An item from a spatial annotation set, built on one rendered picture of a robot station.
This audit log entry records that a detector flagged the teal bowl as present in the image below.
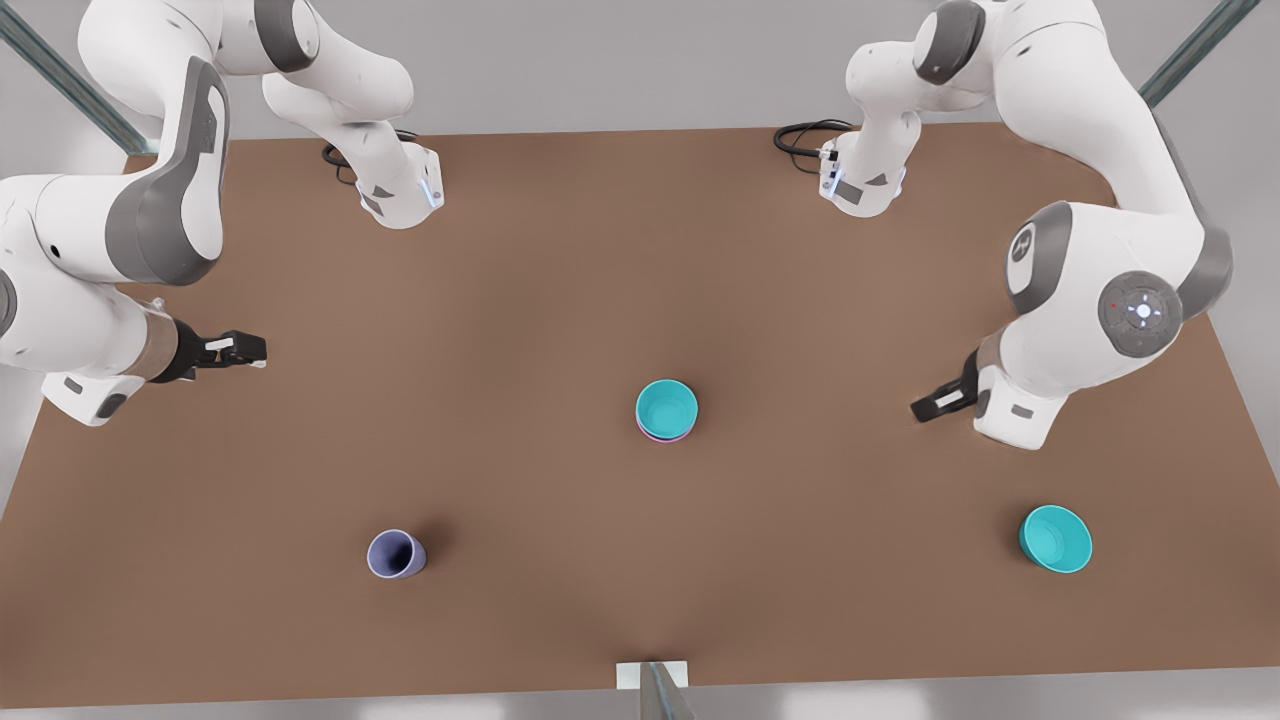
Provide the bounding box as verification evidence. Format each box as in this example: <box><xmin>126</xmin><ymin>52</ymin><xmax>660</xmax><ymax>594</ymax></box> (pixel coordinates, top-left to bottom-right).
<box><xmin>636</xmin><ymin>379</ymin><xmax>699</xmax><ymax>439</ymax></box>
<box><xmin>1019</xmin><ymin>505</ymin><xmax>1094</xmax><ymax>575</ymax></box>

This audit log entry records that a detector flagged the black cable loop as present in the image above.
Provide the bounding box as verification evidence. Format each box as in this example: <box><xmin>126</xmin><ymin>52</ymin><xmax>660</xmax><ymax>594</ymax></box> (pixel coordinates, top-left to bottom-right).
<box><xmin>321</xmin><ymin>129</ymin><xmax>421</xmax><ymax>187</ymax></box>
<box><xmin>773</xmin><ymin>119</ymin><xmax>857</xmax><ymax>177</ymax></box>

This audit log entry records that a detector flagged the silver post foot plate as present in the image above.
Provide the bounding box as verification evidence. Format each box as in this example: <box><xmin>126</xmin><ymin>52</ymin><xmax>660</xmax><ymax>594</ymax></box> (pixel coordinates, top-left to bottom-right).
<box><xmin>615</xmin><ymin>660</ymin><xmax>692</xmax><ymax>692</ymax></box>

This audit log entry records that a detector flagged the silver frame post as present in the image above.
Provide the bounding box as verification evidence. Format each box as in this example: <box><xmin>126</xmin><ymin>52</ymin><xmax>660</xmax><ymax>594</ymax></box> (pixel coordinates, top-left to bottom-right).
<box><xmin>640</xmin><ymin>661</ymin><xmax>697</xmax><ymax>720</ymax></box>
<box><xmin>1139</xmin><ymin>0</ymin><xmax>1263</xmax><ymax>109</ymax></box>
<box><xmin>0</xmin><ymin>5</ymin><xmax>153</xmax><ymax>157</ymax></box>

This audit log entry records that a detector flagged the purple cup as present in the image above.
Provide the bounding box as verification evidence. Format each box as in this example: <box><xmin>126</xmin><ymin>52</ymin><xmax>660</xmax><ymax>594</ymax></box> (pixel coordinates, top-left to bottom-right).
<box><xmin>366</xmin><ymin>529</ymin><xmax>428</xmax><ymax>580</ymax></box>

